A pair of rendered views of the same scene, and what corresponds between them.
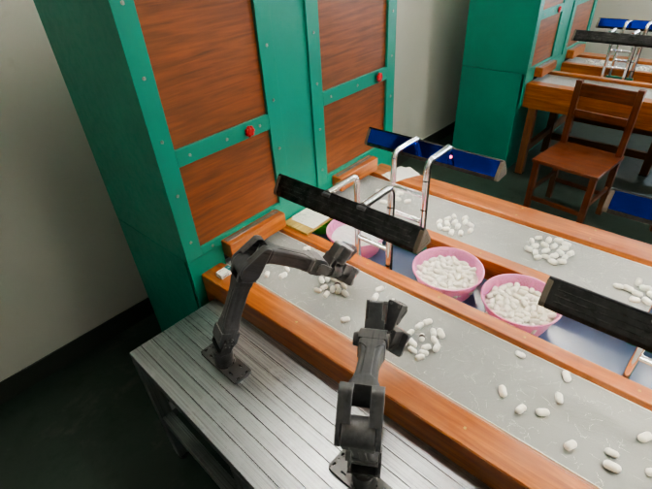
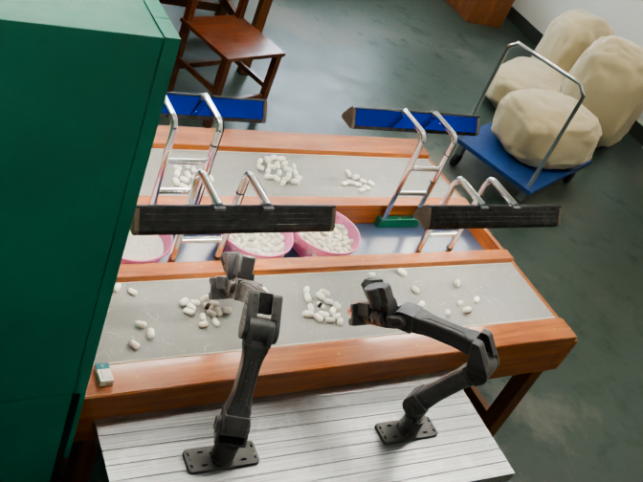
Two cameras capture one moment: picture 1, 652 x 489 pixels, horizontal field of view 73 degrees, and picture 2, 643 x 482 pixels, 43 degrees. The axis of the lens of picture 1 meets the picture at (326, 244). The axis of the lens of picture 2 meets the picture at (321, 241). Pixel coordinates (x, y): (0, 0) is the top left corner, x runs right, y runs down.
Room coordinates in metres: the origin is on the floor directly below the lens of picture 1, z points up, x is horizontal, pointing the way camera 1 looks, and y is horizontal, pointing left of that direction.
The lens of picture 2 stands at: (0.83, 1.74, 2.42)
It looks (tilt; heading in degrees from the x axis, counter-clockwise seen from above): 35 degrees down; 276
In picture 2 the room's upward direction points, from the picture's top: 24 degrees clockwise
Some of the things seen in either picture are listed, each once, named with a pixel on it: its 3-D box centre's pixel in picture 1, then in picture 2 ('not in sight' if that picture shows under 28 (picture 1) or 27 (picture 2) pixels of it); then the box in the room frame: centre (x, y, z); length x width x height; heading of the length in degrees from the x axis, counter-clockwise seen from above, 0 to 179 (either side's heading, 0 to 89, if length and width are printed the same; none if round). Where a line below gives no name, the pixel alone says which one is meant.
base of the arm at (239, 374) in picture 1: (223, 354); (225, 449); (0.99, 0.36, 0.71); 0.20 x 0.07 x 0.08; 45
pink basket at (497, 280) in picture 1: (518, 308); (321, 238); (1.10, -0.66, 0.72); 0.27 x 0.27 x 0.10
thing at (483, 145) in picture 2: not in sight; (544, 117); (0.42, -3.40, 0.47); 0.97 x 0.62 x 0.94; 69
